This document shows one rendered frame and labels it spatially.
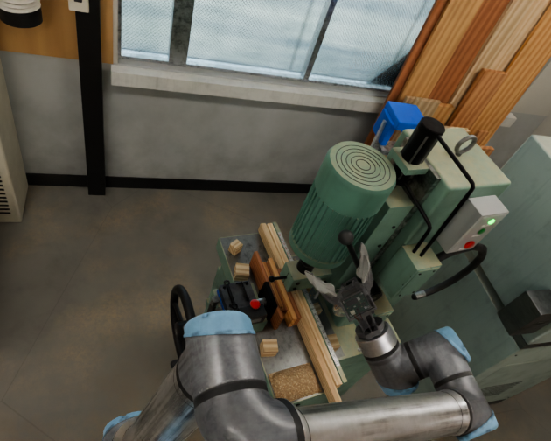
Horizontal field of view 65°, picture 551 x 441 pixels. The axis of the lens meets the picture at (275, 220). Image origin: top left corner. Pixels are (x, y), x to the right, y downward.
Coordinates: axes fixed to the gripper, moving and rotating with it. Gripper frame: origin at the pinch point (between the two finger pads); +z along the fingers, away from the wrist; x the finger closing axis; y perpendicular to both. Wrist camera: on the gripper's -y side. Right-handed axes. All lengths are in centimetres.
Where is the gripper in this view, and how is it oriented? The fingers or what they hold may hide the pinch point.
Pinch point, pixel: (332, 255)
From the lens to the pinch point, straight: 103.8
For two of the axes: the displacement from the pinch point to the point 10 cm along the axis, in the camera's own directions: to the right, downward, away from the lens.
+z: -4.7, -8.8, -1.2
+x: -8.8, 4.6, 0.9
